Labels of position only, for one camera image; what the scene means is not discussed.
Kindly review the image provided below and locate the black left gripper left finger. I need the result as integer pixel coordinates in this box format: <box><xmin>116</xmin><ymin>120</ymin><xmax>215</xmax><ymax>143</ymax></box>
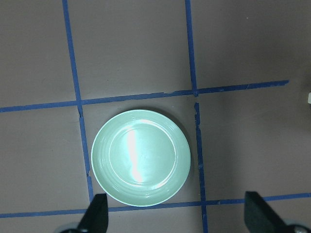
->
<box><xmin>57</xmin><ymin>193</ymin><xmax>109</xmax><ymax>233</ymax></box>

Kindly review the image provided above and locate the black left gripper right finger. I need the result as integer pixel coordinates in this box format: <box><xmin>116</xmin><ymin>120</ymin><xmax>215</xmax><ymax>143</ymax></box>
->
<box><xmin>244</xmin><ymin>191</ymin><xmax>311</xmax><ymax>233</ymax></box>

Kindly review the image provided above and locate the green plate far side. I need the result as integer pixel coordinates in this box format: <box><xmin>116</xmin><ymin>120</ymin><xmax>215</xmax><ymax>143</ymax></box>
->
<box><xmin>91</xmin><ymin>109</ymin><xmax>191</xmax><ymax>207</ymax></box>

